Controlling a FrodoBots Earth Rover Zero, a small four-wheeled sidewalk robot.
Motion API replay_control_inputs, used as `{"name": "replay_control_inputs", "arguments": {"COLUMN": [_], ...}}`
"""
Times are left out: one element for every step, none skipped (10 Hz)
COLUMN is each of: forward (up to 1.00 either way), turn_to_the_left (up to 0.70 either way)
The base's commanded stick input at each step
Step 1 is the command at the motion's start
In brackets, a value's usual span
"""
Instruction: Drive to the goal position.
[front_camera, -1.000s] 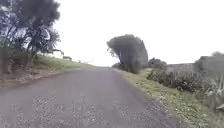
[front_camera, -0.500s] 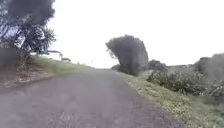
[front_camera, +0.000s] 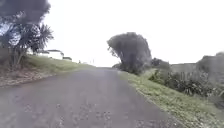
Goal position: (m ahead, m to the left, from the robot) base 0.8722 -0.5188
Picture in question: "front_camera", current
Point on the rounded dark tree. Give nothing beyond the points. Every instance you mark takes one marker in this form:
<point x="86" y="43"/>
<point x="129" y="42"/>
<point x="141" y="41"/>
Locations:
<point x="130" y="51"/>

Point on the grey asphalt path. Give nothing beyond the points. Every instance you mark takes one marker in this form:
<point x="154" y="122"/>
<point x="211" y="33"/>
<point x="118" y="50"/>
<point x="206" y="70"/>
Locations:
<point x="90" y="100"/>

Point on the grassy slope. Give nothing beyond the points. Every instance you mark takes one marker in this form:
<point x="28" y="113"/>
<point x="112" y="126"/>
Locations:
<point x="53" y="64"/>

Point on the white building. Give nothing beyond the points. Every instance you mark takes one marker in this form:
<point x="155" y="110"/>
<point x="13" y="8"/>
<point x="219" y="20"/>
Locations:
<point x="53" y="54"/>

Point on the grass verge strip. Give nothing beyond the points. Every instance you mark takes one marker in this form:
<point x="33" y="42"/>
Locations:
<point x="166" y="98"/>

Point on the row of flax bushes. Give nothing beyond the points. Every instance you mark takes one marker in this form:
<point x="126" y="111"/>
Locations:
<point x="190" y="83"/>

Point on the brown leaf-littered bank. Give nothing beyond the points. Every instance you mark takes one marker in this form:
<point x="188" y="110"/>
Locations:
<point x="20" y="77"/>

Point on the row of dark trees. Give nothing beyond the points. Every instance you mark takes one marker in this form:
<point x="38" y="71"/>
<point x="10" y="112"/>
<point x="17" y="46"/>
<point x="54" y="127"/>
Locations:
<point x="20" y="30"/>

